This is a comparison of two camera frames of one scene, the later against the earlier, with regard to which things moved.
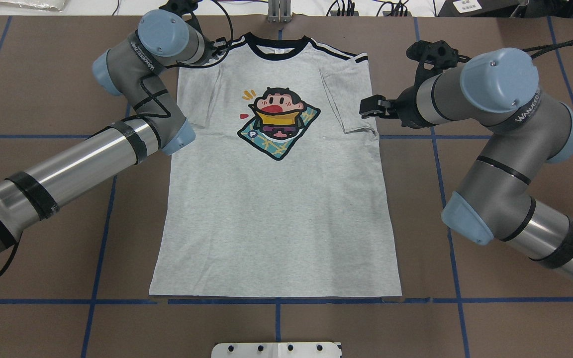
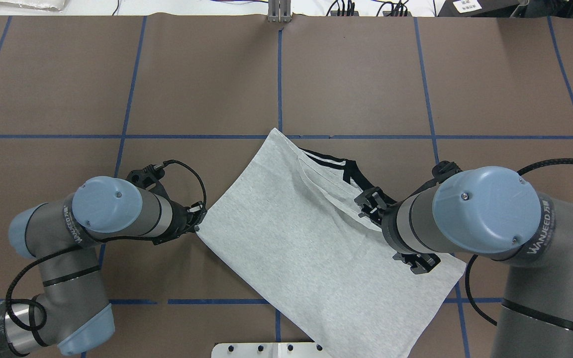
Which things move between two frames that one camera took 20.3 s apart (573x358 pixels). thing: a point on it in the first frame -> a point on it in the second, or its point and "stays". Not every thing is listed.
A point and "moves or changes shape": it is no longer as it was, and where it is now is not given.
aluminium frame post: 279,11 stays
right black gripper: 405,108 -> 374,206
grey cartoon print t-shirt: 282,190 moves or changes shape
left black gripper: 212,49 -> 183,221
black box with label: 476,8 stays
